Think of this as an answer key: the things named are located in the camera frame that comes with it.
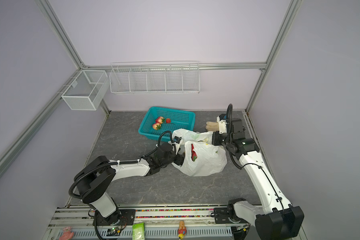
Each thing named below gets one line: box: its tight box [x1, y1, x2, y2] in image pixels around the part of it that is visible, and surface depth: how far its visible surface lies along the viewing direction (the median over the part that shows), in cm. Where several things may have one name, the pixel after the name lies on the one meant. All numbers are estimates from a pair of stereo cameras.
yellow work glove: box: [205, 121, 219, 132], surface depth 114 cm
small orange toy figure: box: [178, 220, 187, 240], surface depth 69 cm
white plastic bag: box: [171, 128, 228, 177], surface depth 77 cm
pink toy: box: [59, 226, 75, 240], surface depth 70 cm
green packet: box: [132, 222, 145, 240], surface depth 70 cm
